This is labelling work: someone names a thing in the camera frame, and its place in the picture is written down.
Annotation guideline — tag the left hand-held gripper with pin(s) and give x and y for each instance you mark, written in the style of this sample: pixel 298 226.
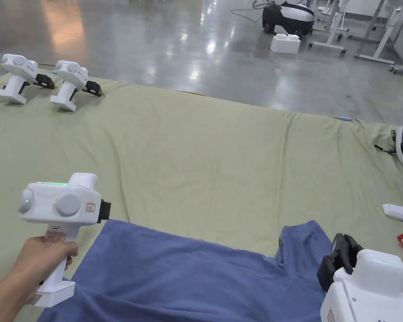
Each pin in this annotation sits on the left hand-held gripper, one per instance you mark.
pixel 62 204

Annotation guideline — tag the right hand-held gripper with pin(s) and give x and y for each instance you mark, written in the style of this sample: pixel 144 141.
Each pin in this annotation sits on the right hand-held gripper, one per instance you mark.
pixel 372 291

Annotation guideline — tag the person's left hand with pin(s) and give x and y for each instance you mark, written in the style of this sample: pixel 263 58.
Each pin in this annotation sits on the person's left hand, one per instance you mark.
pixel 43 258

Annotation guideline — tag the white hand controller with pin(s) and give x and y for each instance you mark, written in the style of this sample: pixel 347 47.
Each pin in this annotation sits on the white hand controller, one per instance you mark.
pixel 398 212

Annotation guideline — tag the spare white hand-held gripper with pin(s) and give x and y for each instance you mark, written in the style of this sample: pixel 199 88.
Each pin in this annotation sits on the spare white hand-held gripper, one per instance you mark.
pixel 70 84
pixel 15 78

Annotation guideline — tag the blue shirt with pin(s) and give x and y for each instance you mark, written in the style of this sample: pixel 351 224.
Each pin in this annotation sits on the blue shirt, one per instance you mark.
pixel 174 275

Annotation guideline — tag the bed with pale green sheet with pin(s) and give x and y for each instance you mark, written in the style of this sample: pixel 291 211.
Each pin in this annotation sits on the bed with pale green sheet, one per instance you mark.
pixel 201 154

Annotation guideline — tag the white foam block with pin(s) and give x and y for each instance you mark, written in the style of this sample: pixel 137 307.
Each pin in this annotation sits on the white foam block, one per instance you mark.
pixel 285 43

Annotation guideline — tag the black and white robot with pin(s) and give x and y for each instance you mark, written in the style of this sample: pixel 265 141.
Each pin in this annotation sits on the black and white robot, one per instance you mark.
pixel 288 15

